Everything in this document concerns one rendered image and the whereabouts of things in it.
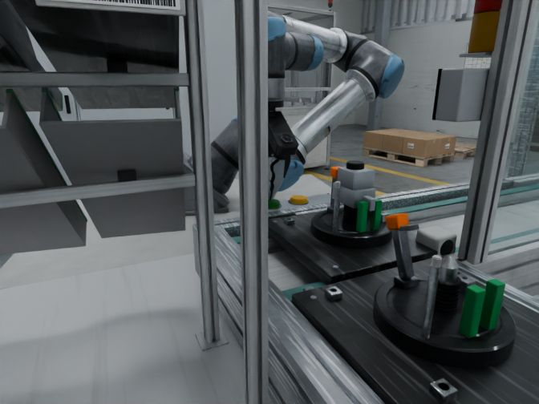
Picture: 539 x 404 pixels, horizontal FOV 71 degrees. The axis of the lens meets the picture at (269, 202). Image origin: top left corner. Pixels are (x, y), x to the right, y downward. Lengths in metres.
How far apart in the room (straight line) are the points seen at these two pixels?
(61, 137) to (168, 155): 0.11
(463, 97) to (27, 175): 0.53
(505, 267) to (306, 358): 0.43
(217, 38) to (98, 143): 3.44
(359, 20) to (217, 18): 8.10
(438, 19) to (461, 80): 9.66
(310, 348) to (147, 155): 0.28
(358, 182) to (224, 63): 3.30
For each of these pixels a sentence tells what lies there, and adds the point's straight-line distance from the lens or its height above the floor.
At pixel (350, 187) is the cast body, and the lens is 0.62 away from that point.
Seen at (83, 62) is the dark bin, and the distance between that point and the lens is 0.46.
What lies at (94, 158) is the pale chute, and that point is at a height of 1.14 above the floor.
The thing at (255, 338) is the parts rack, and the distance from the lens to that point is 0.38.
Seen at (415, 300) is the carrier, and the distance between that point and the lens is 0.46.
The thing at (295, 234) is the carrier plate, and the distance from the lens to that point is 0.65.
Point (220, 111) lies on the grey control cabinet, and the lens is 3.83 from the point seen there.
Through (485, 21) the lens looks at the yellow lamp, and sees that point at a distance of 0.61.
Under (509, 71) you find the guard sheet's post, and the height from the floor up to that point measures 1.23.
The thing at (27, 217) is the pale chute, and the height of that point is 1.06.
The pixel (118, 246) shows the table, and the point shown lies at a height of 0.86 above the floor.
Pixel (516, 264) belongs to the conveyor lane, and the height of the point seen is 0.93.
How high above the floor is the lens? 1.22
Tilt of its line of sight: 18 degrees down
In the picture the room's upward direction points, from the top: straight up
